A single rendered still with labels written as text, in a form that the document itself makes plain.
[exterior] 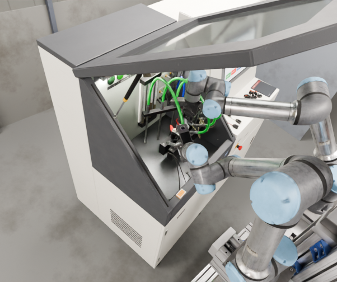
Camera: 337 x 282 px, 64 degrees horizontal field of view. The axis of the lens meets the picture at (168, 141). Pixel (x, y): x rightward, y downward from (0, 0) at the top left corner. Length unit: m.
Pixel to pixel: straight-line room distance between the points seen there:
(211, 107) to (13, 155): 2.25
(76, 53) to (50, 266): 1.59
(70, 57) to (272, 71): 2.60
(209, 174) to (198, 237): 1.42
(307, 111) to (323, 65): 2.13
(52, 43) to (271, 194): 1.11
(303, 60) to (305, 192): 2.67
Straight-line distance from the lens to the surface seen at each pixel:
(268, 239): 0.83
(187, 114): 1.32
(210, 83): 1.21
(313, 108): 1.13
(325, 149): 1.43
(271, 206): 0.69
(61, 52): 1.32
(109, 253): 2.29
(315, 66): 3.26
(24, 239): 2.46
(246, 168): 0.97
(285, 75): 3.39
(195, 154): 0.97
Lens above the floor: 2.16
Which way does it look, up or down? 48 degrees down
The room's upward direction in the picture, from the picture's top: 10 degrees clockwise
